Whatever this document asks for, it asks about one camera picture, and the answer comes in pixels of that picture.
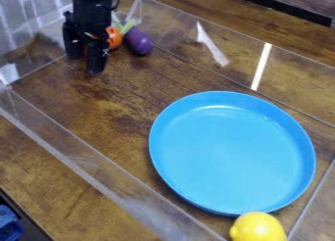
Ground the clear acrylic enclosure wall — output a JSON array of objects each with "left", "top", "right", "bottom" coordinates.
[{"left": 0, "top": 0, "right": 335, "bottom": 241}]

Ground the yellow toy lemon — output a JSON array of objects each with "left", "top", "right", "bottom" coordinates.
[{"left": 229, "top": 212, "right": 288, "bottom": 241}]

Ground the orange toy carrot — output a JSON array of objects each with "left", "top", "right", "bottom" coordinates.
[{"left": 83, "top": 19, "right": 139, "bottom": 52}]

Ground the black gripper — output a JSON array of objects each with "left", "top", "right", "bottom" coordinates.
[{"left": 63, "top": 0, "right": 119, "bottom": 74}]

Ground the purple toy eggplant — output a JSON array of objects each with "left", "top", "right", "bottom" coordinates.
[{"left": 124, "top": 27, "right": 153, "bottom": 56}]

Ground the blue object at corner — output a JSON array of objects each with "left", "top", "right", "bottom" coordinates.
[{"left": 0, "top": 205, "right": 24, "bottom": 241}]

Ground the blue round tray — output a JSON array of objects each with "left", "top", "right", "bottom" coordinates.
[{"left": 149, "top": 91, "right": 316, "bottom": 216}]

